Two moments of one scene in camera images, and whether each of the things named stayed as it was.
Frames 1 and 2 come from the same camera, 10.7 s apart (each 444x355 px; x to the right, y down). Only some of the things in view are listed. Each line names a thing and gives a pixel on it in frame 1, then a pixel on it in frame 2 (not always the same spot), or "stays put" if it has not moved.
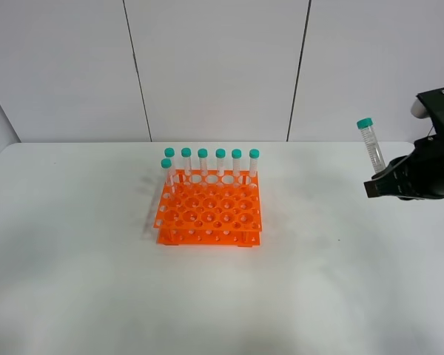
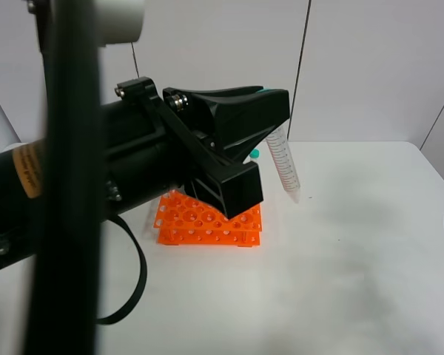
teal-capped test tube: (371, 143) to (279, 148)
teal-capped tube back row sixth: (254, 155) stays put
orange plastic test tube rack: (209, 210) stays put
